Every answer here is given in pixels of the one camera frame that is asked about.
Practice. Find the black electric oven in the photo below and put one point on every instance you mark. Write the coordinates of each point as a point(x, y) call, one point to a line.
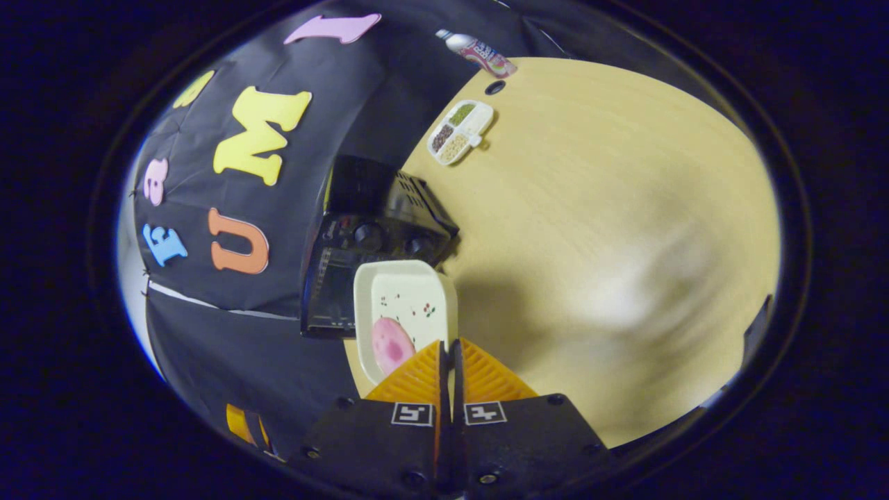
point(361, 201)

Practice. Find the small black round cap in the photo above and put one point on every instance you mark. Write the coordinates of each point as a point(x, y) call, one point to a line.
point(495, 87)

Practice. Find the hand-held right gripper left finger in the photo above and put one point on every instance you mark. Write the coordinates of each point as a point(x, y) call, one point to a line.
point(389, 444)

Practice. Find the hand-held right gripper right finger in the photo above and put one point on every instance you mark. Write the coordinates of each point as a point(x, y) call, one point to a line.
point(521, 444)

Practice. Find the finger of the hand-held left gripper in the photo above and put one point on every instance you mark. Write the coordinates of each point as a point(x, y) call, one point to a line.
point(239, 423)

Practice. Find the cream square plate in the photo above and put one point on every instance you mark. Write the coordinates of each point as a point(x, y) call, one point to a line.
point(410, 285)

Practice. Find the pink round food slice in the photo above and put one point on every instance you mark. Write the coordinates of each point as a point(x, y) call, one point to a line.
point(392, 347)

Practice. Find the white divided grain dish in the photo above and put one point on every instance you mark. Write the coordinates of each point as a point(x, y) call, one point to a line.
point(460, 132)

